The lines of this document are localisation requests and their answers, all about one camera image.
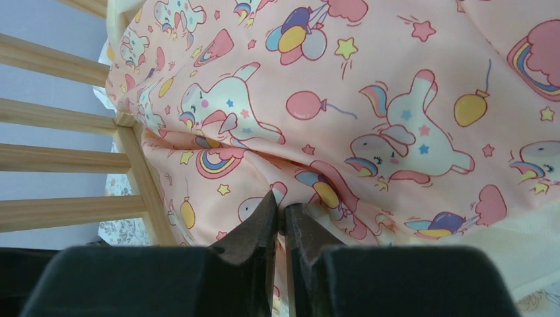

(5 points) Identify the wooden pet bed frame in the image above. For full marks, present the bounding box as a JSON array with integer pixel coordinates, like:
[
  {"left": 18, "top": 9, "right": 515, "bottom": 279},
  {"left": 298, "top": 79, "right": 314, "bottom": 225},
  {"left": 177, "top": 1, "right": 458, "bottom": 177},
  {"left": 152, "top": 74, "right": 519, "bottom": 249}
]
[{"left": 1, "top": 1, "right": 174, "bottom": 250}]

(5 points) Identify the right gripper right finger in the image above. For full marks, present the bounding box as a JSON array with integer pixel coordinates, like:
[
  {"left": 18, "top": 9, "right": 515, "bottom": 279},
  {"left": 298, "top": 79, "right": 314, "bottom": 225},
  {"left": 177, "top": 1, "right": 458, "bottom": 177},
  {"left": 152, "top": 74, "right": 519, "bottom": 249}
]
[{"left": 285, "top": 204, "right": 519, "bottom": 317}]

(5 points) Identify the floral table mat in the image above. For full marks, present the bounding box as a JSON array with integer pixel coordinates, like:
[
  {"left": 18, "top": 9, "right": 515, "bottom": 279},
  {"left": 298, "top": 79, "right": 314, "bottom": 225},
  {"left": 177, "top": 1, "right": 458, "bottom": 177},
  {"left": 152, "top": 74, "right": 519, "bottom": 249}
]
[{"left": 98, "top": 174, "right": 151, "bottom": 246}]

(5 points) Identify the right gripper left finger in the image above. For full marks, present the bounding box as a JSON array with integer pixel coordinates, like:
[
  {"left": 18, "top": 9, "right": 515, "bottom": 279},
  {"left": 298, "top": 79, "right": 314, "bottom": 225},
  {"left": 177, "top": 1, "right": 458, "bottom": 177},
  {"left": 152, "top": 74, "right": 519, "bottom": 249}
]
[{"left": 21, "top": 192, "right": 277, "bottom": 316}]

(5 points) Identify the pink patterned bed cushion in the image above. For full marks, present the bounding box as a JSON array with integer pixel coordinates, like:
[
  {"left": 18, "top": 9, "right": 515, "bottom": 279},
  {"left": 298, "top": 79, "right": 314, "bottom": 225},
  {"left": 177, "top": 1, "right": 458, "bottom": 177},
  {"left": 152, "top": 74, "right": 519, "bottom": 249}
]
[{"left": 106, "top": 1, "right": 559, "bottom": 299}]

